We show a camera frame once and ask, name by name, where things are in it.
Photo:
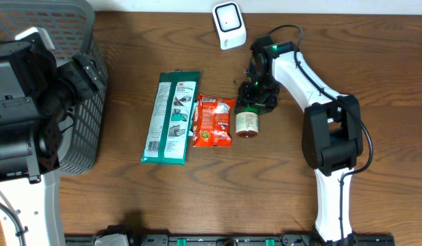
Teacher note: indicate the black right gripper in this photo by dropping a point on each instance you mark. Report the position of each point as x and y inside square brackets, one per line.
[245, 96]

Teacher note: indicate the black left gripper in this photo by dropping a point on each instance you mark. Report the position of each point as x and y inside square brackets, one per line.
[87, 72]

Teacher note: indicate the green lid spice jar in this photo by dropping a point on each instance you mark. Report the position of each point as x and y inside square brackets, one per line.
[247, 122]

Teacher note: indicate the red snack bag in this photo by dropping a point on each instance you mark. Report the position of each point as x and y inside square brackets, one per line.
[212, 122]

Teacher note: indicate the green white package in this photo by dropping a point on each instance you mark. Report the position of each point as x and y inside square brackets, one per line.
[171, 119]

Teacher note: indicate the mint green wipes pack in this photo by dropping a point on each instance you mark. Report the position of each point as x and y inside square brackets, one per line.
[193, 119]

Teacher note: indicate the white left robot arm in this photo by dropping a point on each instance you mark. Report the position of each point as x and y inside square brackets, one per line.
[36, 95]

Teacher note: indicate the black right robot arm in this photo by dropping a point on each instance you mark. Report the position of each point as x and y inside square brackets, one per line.
[331, 134]

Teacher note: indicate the white barcode scanner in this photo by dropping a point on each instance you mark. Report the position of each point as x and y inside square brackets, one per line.
[229, 25]

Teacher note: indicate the grey plastic shopping basket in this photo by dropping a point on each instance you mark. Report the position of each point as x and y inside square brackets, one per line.
[69, 24]

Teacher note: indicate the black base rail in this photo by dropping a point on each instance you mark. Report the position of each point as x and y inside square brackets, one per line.
[120, 235]

